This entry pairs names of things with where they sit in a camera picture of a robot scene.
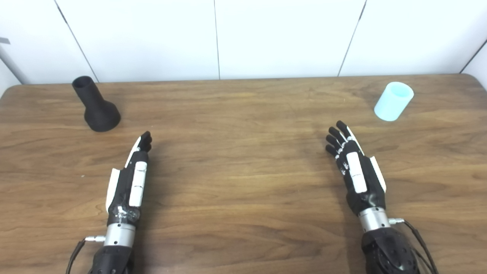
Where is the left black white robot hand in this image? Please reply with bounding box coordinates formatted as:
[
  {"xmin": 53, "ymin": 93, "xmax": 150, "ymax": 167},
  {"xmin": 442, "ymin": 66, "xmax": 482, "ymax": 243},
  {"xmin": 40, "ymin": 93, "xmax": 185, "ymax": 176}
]
[{"xmin": 105, "ymin": 131, "xmax": 153, "ymax": 228}]

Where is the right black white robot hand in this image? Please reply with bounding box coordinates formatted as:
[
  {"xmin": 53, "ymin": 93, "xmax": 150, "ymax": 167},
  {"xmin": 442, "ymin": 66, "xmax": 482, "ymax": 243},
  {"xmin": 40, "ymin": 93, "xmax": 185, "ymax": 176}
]
[{"xmin": 325, "ymin": 121, "xmax": 387, "ymax": 217}]

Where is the black funnel-shaped nozzle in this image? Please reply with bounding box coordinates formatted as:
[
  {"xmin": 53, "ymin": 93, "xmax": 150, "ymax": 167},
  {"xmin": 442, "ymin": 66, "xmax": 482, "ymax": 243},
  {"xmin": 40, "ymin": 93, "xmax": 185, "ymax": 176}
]
[{"xmin": 72, "ymin": 76, "xmax": 121, "ymax": 132}]

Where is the light blue cylinder cup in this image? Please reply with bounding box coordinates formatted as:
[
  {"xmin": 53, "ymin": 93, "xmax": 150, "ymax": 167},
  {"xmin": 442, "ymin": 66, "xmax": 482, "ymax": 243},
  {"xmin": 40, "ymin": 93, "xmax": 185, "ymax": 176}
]
[{"xmin": 374, "ymin": 81, "xmax": 414, "ymax": 122}]

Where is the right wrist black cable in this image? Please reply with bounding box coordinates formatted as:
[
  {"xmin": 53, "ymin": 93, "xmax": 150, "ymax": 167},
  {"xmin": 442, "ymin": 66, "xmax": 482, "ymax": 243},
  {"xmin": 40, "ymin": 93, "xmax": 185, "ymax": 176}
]
[{"xmin": 388, "ymin": 218, "xmax": 439, "ymax": 274}]

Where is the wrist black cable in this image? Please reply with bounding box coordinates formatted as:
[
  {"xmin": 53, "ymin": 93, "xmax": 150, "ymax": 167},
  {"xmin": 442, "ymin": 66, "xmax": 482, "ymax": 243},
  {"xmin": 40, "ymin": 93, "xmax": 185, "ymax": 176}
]
[
  {"xmin": 388, "ymin": 218, "xmax": 439, "ymax": 274},
  {"xmin": 65, "ymin": 235, "xmax": 106, "ymax": 274}
]

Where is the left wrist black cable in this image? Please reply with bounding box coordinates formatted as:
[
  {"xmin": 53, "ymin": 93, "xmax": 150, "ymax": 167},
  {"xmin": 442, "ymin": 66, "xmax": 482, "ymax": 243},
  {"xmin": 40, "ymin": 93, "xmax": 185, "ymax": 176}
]
[{"xmin": 65, "ymin": 235, "xmax": 106, "ymax": 274}]

